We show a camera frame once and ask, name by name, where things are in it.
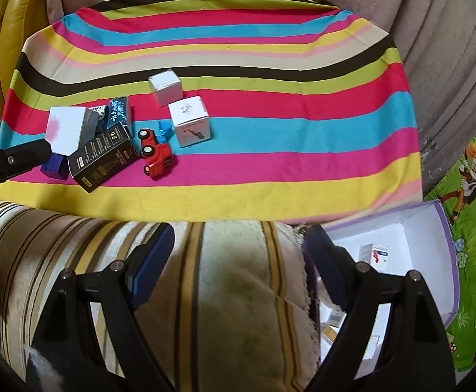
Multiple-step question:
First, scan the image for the dark blue box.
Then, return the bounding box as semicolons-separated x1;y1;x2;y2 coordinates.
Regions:
40;153;69;181

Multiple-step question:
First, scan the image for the large white square box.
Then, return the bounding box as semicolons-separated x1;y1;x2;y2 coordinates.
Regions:
45;106;99;156

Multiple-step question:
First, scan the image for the gold and white medicine box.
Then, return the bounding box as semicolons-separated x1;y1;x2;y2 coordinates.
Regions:
320;323;339;345

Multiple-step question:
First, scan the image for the black DORMI box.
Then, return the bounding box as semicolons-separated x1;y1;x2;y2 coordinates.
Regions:
68;122;139;193

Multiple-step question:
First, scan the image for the white medicine box blue label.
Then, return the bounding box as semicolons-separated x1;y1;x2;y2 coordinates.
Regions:
358;243;389;272

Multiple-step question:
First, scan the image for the purple storage box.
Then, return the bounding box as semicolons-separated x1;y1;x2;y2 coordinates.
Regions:
303;202;459;377

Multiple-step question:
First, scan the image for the teal holographic box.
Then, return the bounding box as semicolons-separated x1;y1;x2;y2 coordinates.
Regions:
97;96;132;130

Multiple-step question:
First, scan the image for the red toy truck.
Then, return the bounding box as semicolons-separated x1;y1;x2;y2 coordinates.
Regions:
138;128;173;180

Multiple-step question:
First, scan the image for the white cube box with drawing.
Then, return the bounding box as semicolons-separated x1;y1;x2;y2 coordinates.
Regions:
168;96;211;148

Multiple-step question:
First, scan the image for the green cartoon play mat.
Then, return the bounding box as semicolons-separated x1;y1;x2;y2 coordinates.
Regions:
425;137;476;372

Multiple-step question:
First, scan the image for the striped beige sofa cushion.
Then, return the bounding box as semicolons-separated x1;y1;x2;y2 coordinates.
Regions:
0;202;320;391

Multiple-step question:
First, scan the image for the blue toy piece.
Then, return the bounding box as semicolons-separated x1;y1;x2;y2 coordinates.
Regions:
156;121;174;143

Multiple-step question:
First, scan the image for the small white cube box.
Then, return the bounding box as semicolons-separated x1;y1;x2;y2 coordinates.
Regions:
148;70;183;106

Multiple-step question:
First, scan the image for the colourful striped cloth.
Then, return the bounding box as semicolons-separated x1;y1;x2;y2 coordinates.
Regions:
0;0;422;221

